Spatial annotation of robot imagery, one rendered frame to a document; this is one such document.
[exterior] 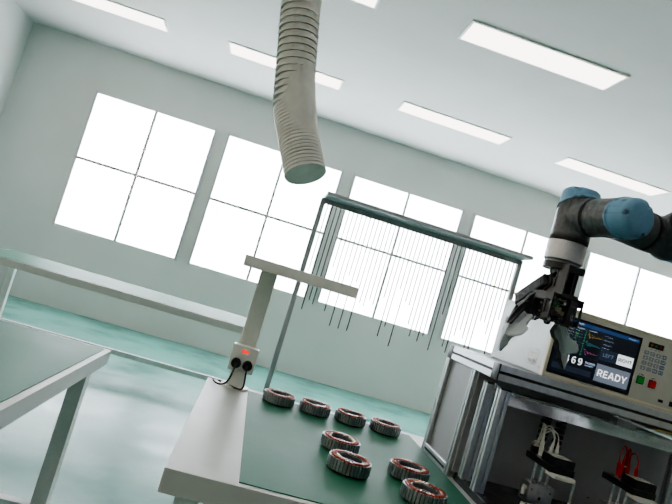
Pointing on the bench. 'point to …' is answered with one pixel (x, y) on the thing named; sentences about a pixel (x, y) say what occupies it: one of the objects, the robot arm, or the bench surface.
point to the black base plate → (494, 493)
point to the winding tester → (657, 359)
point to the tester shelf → (500, 370)
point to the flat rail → (590, 423)
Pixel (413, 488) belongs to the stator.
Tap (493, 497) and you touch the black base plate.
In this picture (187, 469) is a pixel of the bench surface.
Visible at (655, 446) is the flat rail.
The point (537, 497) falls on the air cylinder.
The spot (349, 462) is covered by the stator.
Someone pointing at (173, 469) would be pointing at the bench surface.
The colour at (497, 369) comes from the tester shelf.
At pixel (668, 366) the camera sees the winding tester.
